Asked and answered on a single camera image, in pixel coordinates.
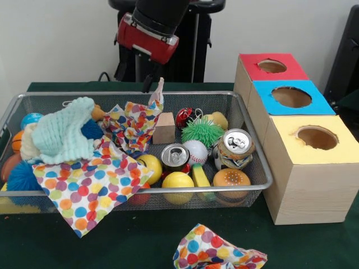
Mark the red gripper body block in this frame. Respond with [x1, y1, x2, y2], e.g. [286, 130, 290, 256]
[116, 14, 180, 65]

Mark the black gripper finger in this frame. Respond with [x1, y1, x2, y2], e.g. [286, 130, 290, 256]
[142, 59, 163, 94]
[114, 49, 131, 82]

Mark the whitish foil wrapper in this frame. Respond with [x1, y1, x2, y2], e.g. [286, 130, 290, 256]
[101, 77, 165, 157]

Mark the green spiky rubber ball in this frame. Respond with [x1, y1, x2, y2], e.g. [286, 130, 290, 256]
[181, 118, 224, 148]

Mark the mint green knitted cloth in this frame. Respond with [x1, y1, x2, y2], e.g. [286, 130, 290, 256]
[31, 97, 96, 166]

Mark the polka dot cloth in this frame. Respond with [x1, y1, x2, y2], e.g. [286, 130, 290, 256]
[33, 140, 153, 239]

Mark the blue spiky rubber ball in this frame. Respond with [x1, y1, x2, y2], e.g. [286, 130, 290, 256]
[7, 160, 43, 205]

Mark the colourful patterned cloth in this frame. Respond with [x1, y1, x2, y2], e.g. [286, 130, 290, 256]
[173, 224, 269, 269]

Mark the shallow clear mesh bin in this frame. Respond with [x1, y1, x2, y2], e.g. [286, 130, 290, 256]
[0, 91, 274, 215]

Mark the wooden box with three holes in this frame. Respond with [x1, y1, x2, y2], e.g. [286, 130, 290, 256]
[233, 53, 359, 226]

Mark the wooden cube block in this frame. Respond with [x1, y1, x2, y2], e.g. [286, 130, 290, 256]
[153, 112, 176, 145]

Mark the white baseball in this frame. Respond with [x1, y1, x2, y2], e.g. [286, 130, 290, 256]
[182, 140, 209, 166]

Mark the plain yellow ball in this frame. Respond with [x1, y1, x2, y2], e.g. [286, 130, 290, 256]
[162, 171, 194, 205]

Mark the crushed silver drink can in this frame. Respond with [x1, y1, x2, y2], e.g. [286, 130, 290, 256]
[218, 129, 256, 170]

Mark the orange ball with cream dots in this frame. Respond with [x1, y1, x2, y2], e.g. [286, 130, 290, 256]
[213, 168, 251, 203]

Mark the dark green table cloth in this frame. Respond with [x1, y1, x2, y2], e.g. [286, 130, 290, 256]
[0, 81, 359, 269]
[335, 89, 359, 111]

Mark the black panel stand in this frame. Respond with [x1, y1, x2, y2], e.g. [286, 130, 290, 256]
[324, 4, 359, 107]

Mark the black cable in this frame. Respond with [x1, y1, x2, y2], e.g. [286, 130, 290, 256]
[98, 71, 119, 83]

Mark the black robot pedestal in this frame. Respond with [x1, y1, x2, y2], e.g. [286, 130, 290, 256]
[108, 0, 226, 84]

